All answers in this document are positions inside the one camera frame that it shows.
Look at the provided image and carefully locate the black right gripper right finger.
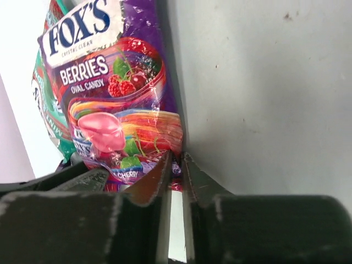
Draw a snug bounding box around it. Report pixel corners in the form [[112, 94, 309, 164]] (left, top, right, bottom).
[[181, 153, 351, 263]]

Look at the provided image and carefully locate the purple candy bag face-down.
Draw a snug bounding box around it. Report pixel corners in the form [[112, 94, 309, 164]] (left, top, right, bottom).
[[38, 1, 183, 191]]

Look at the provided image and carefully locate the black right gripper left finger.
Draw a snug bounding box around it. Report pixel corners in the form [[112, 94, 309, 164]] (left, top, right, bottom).
[[1, 151, 172, 263]]

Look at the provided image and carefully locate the teal Fox's candy bag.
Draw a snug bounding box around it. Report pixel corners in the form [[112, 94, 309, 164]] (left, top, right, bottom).
[[30, 0, 78, 166]]

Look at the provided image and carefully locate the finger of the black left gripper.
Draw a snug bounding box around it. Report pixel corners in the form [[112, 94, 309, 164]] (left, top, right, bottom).
[[1, 162, 110, 196]]

